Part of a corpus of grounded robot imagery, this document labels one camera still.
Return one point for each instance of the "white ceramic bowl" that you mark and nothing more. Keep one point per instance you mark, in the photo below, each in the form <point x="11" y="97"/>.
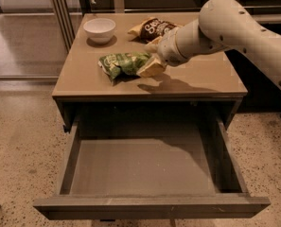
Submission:
<point x="100" y="30"/>

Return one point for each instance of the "brown and yellow chip bag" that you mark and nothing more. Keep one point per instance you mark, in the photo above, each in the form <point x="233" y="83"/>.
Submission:
<point x="151" y="28"/>

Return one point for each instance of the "tan cabinet with glass top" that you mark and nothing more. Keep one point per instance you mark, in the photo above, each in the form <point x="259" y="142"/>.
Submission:
<point x="204" y="78"/>

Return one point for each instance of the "green jalapeno chip bag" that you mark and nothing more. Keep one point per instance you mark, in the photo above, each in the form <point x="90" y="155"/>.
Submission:
<point x="117" y="64"/>

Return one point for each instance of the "open grey top drawer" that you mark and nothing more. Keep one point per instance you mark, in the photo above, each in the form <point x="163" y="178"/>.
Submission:
<point x="151" y="171"/>

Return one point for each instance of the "metal railing frame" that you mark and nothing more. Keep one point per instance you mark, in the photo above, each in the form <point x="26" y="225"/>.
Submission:
<point x="64" y="13"/>

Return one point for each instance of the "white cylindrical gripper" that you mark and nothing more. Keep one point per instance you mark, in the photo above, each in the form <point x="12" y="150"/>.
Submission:
<point x="168" y="51"/>

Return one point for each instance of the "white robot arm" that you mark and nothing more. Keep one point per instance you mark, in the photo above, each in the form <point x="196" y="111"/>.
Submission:
<point x="222" y="24"/>

